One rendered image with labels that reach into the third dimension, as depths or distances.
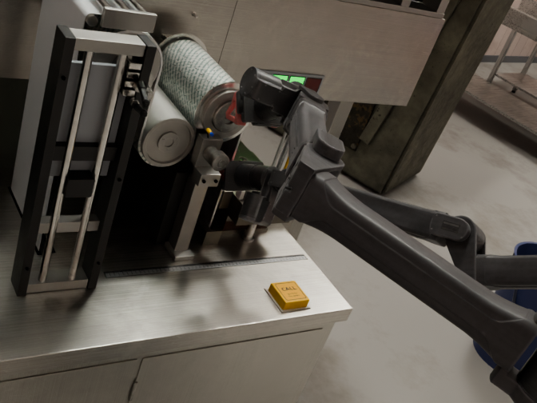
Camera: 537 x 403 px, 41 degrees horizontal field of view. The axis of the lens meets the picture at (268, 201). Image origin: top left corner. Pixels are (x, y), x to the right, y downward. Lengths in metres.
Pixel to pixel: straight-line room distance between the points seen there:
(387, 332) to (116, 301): 2.00
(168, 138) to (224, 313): 0.39
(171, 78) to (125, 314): 0.54
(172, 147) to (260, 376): 0.60
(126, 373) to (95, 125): 0.53
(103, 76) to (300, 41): 0.84
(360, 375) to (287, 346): 1.30
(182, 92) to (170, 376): 0.62
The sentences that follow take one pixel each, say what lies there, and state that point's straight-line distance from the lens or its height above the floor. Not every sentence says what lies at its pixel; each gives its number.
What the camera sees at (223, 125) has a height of 1.23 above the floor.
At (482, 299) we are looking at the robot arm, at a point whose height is 1.48.
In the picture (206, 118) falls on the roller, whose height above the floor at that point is 1.24.
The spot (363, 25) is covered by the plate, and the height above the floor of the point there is 1.38.
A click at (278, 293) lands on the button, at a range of 1.64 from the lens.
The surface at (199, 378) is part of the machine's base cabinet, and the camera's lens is 1.67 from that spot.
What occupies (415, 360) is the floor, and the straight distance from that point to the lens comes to 3.27.
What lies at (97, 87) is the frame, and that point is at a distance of 1.30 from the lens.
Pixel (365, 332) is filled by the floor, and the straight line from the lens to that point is 3.26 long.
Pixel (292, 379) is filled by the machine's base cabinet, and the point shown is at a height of 0.64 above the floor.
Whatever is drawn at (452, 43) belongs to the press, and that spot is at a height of 1.02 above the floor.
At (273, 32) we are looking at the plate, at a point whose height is 1.33.
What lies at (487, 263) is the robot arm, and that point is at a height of 1.31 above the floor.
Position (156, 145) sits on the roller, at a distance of 1.54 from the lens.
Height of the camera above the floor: 1.87
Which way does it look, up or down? 29 degrees down
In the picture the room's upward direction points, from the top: 21 degrees clockwise
